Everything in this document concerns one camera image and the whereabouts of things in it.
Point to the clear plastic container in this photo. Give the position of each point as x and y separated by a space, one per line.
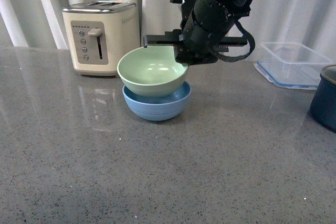
291 65

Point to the green bowl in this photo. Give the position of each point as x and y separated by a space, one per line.
152 71

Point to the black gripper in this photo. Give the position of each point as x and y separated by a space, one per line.
207 30

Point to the blue bowl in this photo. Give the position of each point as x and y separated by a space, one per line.
158 108

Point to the cream toaster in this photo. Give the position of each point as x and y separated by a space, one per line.
99 34

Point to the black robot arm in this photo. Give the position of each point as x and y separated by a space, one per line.
239 9

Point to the blue saucepan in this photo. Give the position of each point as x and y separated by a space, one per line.
322 107

